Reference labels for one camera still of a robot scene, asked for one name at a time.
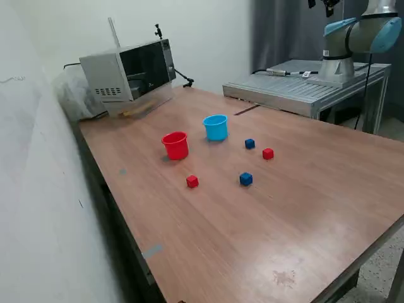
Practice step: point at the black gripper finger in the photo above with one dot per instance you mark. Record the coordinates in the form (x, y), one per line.
(312, 3)
(329, 8)

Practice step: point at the red cube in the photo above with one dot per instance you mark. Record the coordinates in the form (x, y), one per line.
(268, 154)
(192, 182)

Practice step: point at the blue cube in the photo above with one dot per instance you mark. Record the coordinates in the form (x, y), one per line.
(245, 179)
(249, 144)

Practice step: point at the aluminium robot base table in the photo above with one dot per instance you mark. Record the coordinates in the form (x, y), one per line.
(284, 88)

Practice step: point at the silver blue UR5e robot arm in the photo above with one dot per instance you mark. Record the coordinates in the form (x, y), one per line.
(363, 34)

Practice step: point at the dark grey curtain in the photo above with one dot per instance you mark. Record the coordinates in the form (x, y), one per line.
(284, 31)

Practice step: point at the blue plastic cup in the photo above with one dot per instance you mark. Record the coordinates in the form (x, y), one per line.
(216, 131)

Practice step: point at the clear acrylic microwave stand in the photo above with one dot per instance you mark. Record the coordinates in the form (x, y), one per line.
(158, 94)

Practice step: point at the red plastic cup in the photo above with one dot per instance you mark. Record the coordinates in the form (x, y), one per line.
(175, 148)

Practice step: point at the thin white rod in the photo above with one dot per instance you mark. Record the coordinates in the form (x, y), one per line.
(113, 31)

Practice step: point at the wooden stick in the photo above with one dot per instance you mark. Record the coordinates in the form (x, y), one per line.
(139, 109)

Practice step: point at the silver microwave oven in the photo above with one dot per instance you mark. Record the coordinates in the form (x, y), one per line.
(104, 72)

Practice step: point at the small grey tape mark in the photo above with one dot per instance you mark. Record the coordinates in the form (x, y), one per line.
(122, 172)

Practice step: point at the long grey tape strip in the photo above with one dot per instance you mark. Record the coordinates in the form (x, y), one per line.
(152, 251)

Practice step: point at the small black camera mount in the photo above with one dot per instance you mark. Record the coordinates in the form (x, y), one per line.
(157, 31)

